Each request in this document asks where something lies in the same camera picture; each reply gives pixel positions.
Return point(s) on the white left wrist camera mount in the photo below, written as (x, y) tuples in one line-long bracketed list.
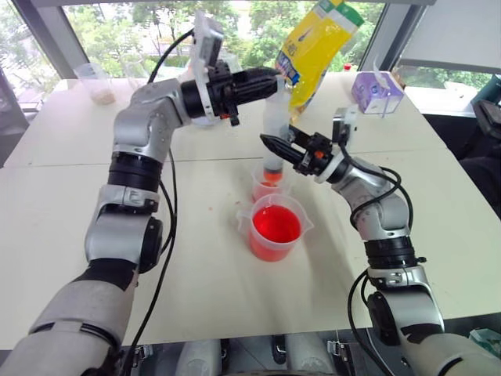
[(206, 35)]

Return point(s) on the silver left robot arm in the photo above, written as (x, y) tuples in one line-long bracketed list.
[(129, 125)]

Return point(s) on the metal table clamp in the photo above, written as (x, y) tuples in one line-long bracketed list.
[(143, 355), (337, 350)]

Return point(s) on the clear cup with beige residue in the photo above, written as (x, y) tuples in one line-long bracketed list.
[(98, 86)]

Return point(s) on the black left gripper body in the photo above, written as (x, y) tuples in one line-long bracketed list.
[(223, 92)]

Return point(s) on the green plastic item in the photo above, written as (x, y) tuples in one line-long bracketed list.
[(486, 337)]

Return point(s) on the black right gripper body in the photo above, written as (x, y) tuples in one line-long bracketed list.
[(313, 156)]

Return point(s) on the black chair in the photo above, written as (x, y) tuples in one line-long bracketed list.
[(483, 133)]

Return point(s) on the empty clear plastic cup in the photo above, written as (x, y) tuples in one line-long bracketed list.
[(137, 72)]

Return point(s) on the small clear plastic beaker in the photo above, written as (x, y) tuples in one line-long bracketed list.
[(260, 190)]

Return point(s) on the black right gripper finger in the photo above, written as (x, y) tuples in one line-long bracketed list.
[(280, 149), (299, 136)]

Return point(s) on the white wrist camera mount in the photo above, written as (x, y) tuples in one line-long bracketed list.
[(206, 35), (344, 121)]

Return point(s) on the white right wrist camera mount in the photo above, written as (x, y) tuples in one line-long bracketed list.
[(344, 121)]

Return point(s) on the yellow plastic bag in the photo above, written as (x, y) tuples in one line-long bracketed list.
[(317, 55)]

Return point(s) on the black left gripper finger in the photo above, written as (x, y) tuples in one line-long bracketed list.
[(261, 75), (256, 95)]

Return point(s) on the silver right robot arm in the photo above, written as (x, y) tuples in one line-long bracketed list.
[(391, 219)]

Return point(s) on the large beaker with red liquid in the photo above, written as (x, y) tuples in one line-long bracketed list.
[(276, 231)]

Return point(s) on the purple tissue box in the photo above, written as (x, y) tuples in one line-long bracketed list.
[(375, 92)]

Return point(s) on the white roller blind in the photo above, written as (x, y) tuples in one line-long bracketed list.
[(454, 31)]

